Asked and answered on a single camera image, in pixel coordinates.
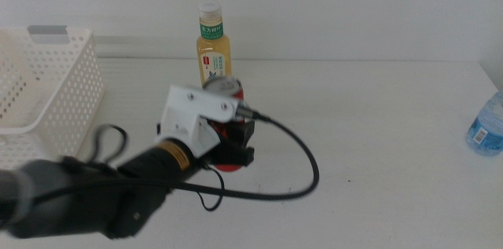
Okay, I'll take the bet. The white perforated plastic basket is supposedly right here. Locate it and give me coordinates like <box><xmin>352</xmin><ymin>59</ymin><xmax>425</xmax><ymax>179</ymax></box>
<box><xmin>0</xmin><ymin>25</ymin><xmax>105</xmax><ymax>171</ymax></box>

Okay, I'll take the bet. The black braided camera cable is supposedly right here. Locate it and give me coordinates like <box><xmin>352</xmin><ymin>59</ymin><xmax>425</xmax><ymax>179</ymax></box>
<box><xmin>23</xmin><ymin>103</ymin><xmax>320</xmax><ymax>207</ymax></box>

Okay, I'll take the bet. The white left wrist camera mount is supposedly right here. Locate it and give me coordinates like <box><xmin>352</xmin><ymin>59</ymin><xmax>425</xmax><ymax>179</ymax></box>
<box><xmin>156</xmin><ymin>84</ymin><xmax>240</xmax><ymax>159</ymax></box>

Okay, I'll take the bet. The thin black wire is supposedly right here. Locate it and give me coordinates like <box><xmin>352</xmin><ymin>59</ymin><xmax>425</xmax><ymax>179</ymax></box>
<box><xmin>62</xmin><ymin>123</ymin><xmax>129</xmax><ymax>171</ymax></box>
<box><xmin>194</xmin><ymin>162</ymin><xmax>226</xmax><ymax>211</ymax></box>

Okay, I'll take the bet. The clear water bottle blue label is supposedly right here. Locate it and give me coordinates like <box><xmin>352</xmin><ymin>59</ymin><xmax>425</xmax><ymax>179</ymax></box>
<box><xmin>465</xmin><ymin>90</ymin><xmax>503</xmax><ymax>157</ymax></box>

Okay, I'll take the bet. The yellow tea bottle green label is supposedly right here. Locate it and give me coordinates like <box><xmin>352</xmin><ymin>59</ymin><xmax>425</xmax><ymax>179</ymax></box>
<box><xmin>196</xmin><ymin>0</ymin><xmax>233</xmax><ymax>87</ymax></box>

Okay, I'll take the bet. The red cola can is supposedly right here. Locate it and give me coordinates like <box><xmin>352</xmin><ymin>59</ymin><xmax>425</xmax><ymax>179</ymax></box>
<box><xmin>202</xmin><ymin>75</ymin><xmax>247</xmax><ymax>173</ymax></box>

